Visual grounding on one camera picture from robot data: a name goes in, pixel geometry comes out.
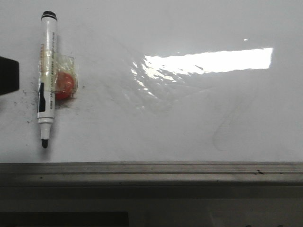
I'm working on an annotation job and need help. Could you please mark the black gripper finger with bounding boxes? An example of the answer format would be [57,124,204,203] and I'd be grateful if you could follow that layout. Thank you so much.
[0,57,19,95]

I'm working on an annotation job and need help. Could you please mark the white black whiteboard marker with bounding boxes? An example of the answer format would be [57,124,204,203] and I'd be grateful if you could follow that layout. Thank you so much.
[37,11,58,148]

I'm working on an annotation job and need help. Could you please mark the clear adhesive tape piece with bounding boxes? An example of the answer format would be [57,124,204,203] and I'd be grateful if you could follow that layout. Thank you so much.
[39,47,78,99]

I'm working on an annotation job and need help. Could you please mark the red round magnet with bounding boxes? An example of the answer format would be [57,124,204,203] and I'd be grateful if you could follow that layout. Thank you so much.
[55,71,74,100]

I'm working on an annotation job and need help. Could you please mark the white whiteboard with aluminium frame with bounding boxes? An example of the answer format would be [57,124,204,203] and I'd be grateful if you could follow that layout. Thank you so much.
[0,0,303,187]

